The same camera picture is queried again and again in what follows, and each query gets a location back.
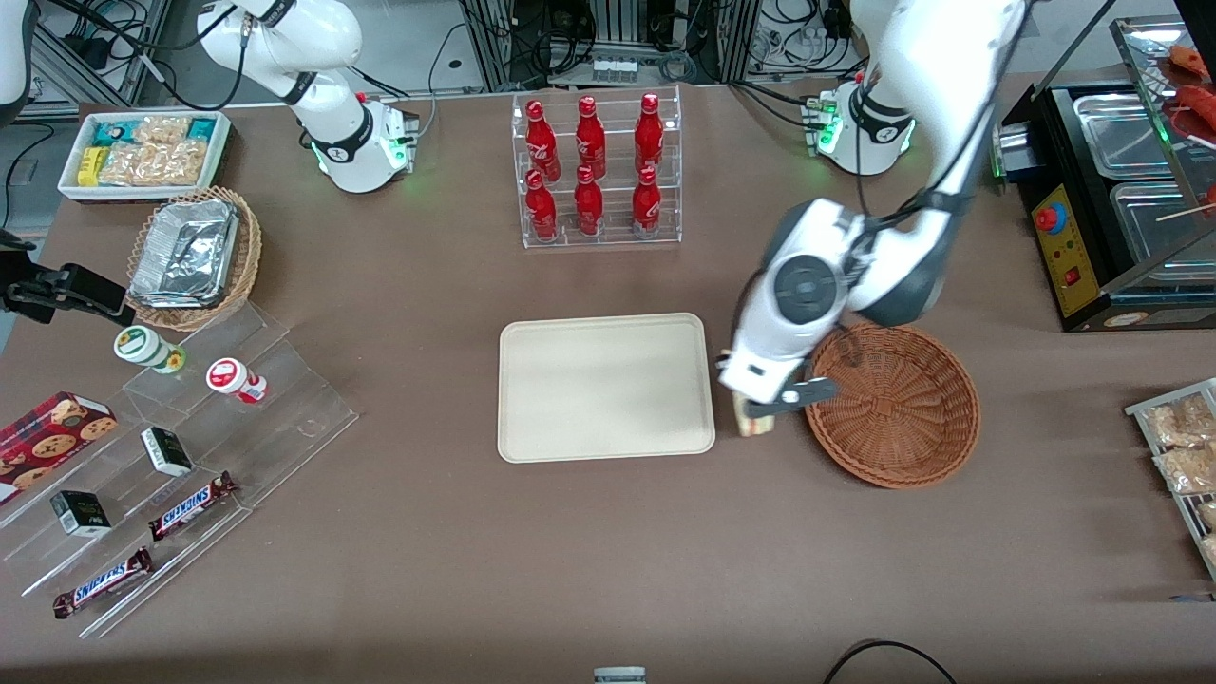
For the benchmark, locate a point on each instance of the clear rice cracker packet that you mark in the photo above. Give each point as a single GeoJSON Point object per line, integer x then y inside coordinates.
{"type": "Point", "coordinates": [157, 163]}

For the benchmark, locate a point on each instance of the cream rectangular tray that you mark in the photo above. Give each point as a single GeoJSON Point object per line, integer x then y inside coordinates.
{"type": "Point", "coordinates": [605, 388]}

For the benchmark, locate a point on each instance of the clear acrylic bottle rack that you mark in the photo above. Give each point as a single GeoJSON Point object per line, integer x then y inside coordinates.
{"type": "Point", "coordinates": [617, 223]}

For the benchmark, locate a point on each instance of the light wicker basket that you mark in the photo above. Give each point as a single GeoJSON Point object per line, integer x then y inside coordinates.
{"type": "Point", "coordinates": [249, 256]}

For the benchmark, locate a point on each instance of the snickers bar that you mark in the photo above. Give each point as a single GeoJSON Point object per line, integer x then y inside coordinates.
{"type": "Point", "coordinates": [190, 506]}
{"type": "Point", "coordinates": [103, 582]}

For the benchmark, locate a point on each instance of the black hot dog warmer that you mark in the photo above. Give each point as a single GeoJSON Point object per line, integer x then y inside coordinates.
{"type": "Point", "coordinates": [1069, 247]}

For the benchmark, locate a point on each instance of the red cola bottle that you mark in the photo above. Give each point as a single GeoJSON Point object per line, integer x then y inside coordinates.
{"type": "Point", "coordinates": [541, 209]}
{"type": "Point", "coordinates": [649, 133]}
{"type": "Point", "coordinates": [588, 204]}
{"type": "Point", "coordinates": [590, 138]}
{"type": "Point", "coordinates": [541, 138]}
{"type": "Point", "coordinates": [647, 204]}

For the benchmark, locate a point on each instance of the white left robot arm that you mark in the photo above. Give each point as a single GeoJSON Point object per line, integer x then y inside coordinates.
{"type": "Point", "coordinates": [912, 57]}

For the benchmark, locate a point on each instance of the small grey device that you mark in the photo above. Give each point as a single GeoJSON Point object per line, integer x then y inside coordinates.
{"type": "Point", "coordinates": [619, 675]}

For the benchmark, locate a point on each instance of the clear acrylic stepped shelf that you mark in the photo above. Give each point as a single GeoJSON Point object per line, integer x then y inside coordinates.
{"type": "Point", "coordinates": [285, 418]}

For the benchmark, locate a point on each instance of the round brown wicker basket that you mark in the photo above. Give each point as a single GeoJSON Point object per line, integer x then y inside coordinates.
{"type": "Point", "coordinates": [893, 418]}

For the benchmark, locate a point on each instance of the aluminium foil tray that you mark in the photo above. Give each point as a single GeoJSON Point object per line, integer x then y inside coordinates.
{"type": "Point", "coordinates": [185, 252]}

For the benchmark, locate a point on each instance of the green lid cup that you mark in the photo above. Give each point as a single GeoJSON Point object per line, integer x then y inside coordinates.
{"type": "Point", "coordinates": [141, 345]}

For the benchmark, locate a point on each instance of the white snack bin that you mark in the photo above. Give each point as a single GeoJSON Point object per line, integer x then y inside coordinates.
{"type": "Point", "coordinates": [142, 193]}

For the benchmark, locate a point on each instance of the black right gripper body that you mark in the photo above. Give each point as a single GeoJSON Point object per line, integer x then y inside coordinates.
{"type": "Point", "coordinates": [59, 287]}

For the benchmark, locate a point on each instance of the teal snack packet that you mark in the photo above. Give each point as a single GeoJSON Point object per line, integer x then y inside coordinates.
{"type": "Point", "coordinates": [114, 133]}

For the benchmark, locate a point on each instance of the white power strip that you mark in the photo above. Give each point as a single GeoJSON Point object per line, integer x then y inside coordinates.
{"type": "Point", "coordinates": [614, 69]}

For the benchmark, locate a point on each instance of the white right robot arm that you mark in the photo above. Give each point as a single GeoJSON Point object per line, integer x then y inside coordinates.
{"type": "Point", "coordinates": [328, 43]}

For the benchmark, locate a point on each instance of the red lid cup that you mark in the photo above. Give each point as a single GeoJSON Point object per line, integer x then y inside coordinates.
{"type": "Point", "coordinates": [228, 375]}

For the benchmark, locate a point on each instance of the triangular sandwich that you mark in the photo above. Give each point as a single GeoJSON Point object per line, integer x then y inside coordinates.
{"type": "Point", "coordinates": [755, 427]}

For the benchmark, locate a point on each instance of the yellow snack packet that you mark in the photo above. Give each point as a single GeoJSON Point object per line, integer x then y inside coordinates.
{"type": "Point", "coordinates": [90, 164]}

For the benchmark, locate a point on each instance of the red cookie box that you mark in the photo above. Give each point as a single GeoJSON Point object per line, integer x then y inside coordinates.
{"type": "Point", "coordinates": [47, 442]}

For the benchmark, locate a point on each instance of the small black box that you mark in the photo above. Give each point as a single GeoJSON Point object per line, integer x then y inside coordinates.
{"type": "Point", "coordinates": [81, 513]}
{"type": "Point", "coordinates": [166, 451]}

